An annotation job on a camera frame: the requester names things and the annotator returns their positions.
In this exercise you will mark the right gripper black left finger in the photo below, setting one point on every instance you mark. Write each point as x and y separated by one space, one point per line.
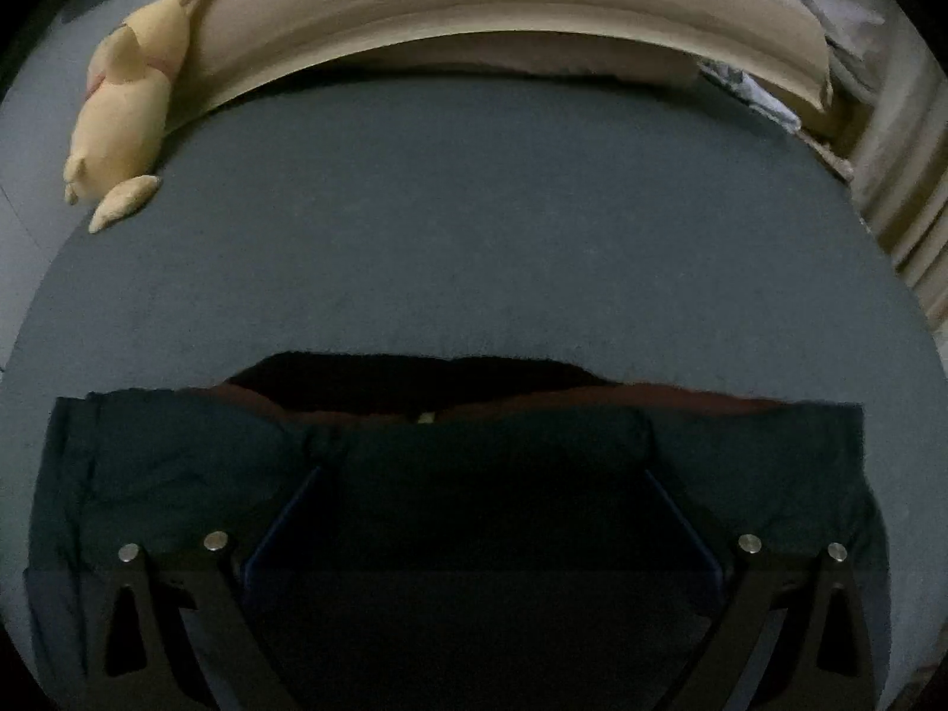
204 628

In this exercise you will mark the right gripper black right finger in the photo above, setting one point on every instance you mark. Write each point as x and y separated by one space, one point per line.
789 614

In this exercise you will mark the dark navy puffer jacket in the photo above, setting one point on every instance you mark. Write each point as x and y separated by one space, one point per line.
476 533

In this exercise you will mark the pile of clothes and bags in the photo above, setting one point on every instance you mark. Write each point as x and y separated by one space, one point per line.
741 86

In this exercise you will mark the grey bed sheet mattress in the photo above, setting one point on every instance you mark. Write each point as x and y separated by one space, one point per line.
676 238

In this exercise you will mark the yellow Pikachu plush toy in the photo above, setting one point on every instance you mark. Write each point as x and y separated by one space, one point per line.
118 133

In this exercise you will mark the beige pleated curtain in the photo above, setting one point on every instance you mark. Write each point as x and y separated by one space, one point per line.
899 171

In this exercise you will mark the beige pillow under mat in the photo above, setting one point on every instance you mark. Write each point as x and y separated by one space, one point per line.
545 54

